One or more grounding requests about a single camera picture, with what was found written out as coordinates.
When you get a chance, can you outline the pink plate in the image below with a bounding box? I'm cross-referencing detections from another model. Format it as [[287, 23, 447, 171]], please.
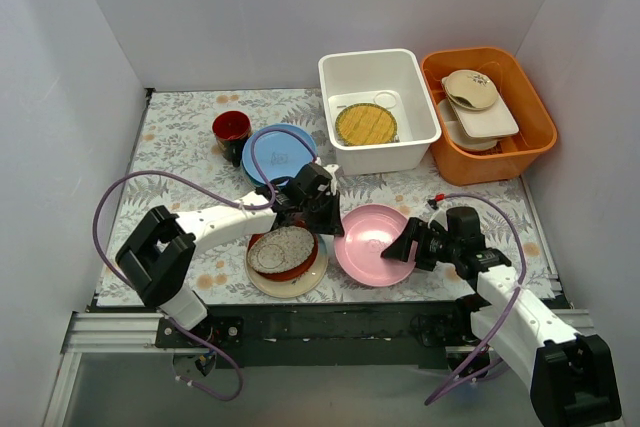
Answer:
[[333, 204, 414, 288]]

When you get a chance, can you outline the yellow woven bamboo plate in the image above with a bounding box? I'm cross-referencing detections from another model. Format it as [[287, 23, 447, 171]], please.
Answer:
[[335, 103, 398, 147]]

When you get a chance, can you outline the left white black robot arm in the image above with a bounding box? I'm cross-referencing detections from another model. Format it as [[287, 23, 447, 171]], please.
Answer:
[[115, 161, 344, 347]]

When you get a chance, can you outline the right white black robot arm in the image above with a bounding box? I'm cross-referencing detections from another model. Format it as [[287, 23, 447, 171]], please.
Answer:
[[381, 206, 622, 426]]

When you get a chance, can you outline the stack of plates under blue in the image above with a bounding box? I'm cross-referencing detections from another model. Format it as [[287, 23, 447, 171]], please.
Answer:
[[242, 157, 311, 187]]

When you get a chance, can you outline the orange plastic bin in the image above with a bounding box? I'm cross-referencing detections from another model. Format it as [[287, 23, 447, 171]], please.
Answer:
[[421, 47, 558, 186]]

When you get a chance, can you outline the white plastic bin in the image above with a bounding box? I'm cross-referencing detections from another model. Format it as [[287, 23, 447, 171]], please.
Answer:
[[318, 48, 442, 176]]

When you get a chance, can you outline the red brown bowl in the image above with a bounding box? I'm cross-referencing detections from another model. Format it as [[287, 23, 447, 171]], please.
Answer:
[[246, 233, 319, 282]]

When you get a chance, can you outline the speckled white plate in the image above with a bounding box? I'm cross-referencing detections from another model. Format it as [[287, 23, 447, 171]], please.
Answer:
[[247, 226, 315, 274]]

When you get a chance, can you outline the cream plate with blue rim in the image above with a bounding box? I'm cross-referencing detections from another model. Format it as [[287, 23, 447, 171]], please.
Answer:
[[245, 237, 329, 299]]

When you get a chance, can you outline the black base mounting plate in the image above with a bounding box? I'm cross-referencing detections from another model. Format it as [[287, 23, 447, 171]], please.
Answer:
[[154, 308, 478, 369]]

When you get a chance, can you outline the red black lacquer cup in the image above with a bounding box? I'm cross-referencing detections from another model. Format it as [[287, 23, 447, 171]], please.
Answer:
[[212, 110, 252, 167]]

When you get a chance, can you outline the rectangular cream dish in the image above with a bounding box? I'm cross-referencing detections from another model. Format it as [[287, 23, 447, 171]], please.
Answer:
[[449, 96, 519, 138]]

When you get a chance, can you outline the floral patterned mat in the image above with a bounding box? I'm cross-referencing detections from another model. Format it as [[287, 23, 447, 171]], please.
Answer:
[[107, 89, 561, 304]]

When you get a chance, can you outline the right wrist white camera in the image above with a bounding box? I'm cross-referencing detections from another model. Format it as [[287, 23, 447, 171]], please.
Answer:
[[426, 194, 448, 230]]

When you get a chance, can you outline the wrist white camera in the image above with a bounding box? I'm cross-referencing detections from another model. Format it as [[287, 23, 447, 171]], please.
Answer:
[[426, 194, 448, 230], [316, 161, 342, 195]]

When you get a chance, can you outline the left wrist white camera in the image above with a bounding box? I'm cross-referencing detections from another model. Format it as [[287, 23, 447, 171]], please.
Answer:
[[316, 161, 342, 195]]

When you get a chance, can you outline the aluminium rail frame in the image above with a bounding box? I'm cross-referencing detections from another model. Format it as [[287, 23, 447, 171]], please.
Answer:
[[42, 309, 626, 427]]

